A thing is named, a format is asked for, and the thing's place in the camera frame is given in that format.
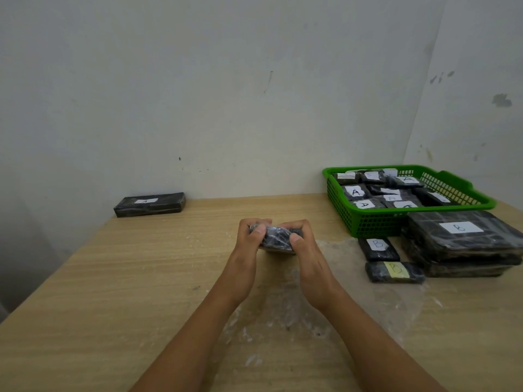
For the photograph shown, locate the person's right forearm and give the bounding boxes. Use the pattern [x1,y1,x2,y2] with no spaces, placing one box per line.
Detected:
[317,282,448,392]

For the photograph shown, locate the green plastic mesh basket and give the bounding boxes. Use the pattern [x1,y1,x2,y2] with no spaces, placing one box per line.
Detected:
[322,164,498,239]

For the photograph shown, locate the large black wrapped block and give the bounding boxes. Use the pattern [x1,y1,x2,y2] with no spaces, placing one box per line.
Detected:
[400,228,522,279]

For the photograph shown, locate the person's right hand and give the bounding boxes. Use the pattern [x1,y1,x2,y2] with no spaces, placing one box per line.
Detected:
[279,219,342,314]

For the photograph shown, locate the small black block yellow label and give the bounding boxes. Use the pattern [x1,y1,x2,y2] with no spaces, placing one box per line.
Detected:
[365,261,426,284]

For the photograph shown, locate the person's left forearm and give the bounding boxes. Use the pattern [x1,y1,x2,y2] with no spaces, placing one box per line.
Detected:
[130,282,251,392]

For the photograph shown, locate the pile of labelled black blocks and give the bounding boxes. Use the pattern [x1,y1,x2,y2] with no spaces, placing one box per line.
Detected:
[333,168,461,210]

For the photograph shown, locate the clear plastic wrap sheet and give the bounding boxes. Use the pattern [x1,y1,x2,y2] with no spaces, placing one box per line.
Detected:
[221,237,447,365]

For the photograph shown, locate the large black block white label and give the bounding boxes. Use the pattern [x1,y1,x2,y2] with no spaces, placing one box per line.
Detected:
[407,210,523,262]

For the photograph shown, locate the person's left hand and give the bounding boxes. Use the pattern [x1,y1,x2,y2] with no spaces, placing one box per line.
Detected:
[218,218,273,307]

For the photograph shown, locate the long black block white label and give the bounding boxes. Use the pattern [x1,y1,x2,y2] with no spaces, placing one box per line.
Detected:
[113,192,186,218]

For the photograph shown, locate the small black plastic-wrapped block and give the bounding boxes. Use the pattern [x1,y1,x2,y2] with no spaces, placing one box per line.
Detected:
[250,224,304,255]

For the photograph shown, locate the small black block white label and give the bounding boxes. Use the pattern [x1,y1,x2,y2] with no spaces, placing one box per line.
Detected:
[358,237,401,262]

